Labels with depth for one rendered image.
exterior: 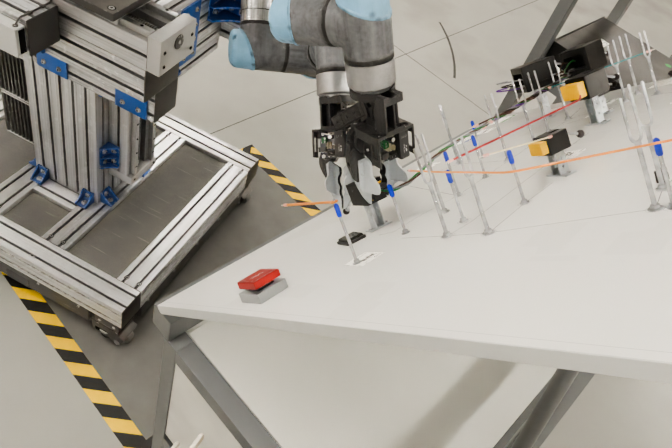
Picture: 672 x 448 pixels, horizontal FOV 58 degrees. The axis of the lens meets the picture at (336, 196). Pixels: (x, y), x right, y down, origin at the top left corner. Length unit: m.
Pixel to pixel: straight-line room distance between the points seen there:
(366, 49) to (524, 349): 0.49
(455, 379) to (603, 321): 0.78
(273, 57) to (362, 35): 0.37
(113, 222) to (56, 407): 0.59
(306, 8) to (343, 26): 0.07
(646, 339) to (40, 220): 1.91
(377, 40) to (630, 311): 0.50
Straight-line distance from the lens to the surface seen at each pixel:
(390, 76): 0.91
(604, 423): 2.59
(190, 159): 2.40
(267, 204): 2.57
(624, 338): 0.55
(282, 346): 1.25
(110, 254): 2.08
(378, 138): 0.92
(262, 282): 0.93
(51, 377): 2.11
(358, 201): 1.07
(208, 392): 1.18
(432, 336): 0.63
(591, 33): 2.06
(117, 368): 2.10
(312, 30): 0.92
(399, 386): 1.28
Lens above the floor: 1.86
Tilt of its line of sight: 44 degrees down
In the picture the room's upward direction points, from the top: 21 degrees clockwise
